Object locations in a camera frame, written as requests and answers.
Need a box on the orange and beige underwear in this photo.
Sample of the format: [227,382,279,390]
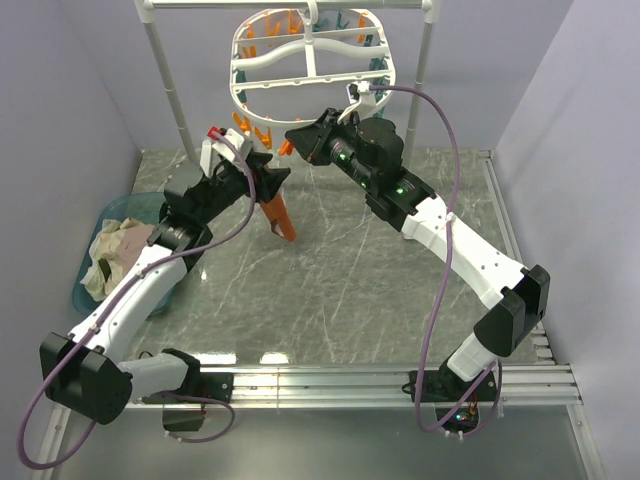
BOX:
[259,193,297,242]

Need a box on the teal plastic laundry basket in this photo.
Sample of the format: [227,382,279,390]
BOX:
[71,192,164,316]

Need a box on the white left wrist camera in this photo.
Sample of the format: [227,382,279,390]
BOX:
[207,127,253,161]

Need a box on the white oval clip hanger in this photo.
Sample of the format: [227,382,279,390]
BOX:
[229,6,396,129]

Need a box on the cream cloth in basket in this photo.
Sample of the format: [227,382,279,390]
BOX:
[80,217,140,302]

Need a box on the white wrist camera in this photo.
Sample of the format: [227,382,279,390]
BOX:
[207,127,253,161]
[338,81,386,123]

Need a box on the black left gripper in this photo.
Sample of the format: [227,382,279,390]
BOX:
[197,151,292,225]

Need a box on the white clothes rack frame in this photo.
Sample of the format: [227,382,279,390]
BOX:
[135,1,441,161]

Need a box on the aluminium mounting rail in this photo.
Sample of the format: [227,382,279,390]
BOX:
[54,363,584,411]

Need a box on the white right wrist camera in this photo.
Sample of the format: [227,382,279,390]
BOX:
[338,81,386,123]

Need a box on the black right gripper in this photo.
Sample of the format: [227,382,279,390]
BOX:
[287,108,377,191]

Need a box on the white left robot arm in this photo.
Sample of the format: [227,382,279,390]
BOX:
[40,151,291,425]

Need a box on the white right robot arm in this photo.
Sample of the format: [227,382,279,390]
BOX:
[285,108,550,400]

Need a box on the pink cloth in basket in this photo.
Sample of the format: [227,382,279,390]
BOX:
[116,220,154,269]

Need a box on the orange clip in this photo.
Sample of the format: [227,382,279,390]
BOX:
[279,140,294,156]
[232,112,252,135]
[253,127,273,150]

